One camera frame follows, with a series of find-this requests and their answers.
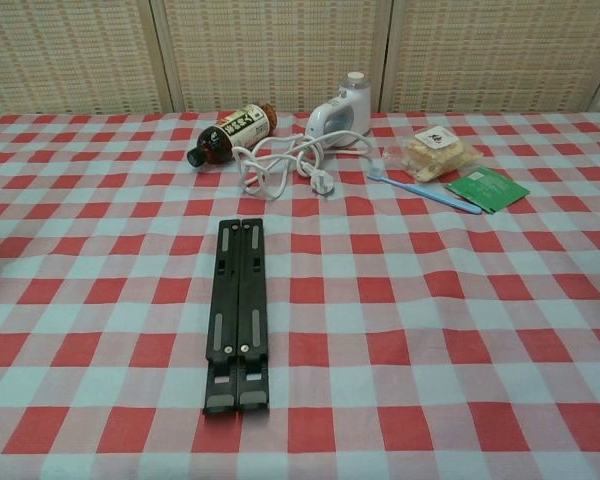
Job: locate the light blue toothbrush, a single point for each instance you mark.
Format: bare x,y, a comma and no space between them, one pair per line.
430,192

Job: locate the clear snack bag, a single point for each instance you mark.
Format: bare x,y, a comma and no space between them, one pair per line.
440,150

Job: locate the black folding stand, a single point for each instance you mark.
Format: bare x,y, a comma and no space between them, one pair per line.
230,300

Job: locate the green foil packet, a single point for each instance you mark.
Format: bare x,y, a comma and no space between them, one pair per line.
487,189

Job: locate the brown tea bottle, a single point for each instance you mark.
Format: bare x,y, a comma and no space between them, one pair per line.
235,130

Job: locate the woven bamboo folding screen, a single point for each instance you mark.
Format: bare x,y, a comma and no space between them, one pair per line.
280,50

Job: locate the red white checkered tablecloth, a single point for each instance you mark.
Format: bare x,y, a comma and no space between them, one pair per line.
80,300

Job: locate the white handheld garment steamer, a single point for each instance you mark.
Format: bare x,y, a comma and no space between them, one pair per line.
350,110

